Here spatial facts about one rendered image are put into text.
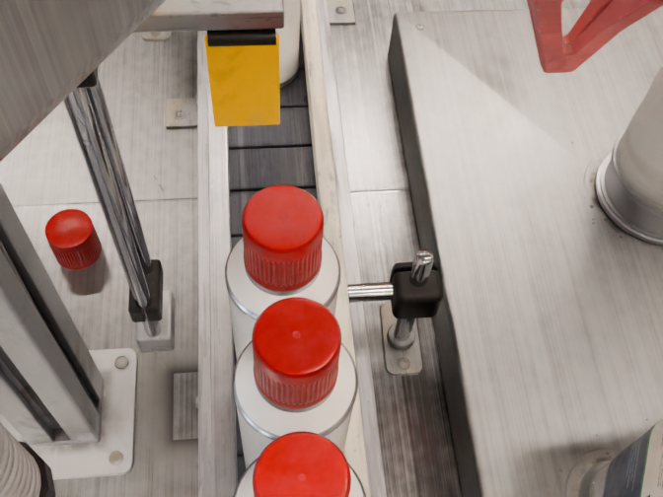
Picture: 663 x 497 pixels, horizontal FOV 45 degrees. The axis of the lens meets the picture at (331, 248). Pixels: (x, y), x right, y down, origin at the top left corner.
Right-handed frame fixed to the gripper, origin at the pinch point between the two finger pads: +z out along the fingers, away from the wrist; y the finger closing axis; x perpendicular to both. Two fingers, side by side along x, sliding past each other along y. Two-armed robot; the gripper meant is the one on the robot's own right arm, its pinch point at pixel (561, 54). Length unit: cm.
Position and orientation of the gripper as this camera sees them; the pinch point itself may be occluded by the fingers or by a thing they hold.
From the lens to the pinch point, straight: 38.3
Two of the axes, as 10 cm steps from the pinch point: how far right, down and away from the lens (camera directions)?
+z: -0.3, 5.2, 8.6
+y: -1.0, -8.5, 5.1
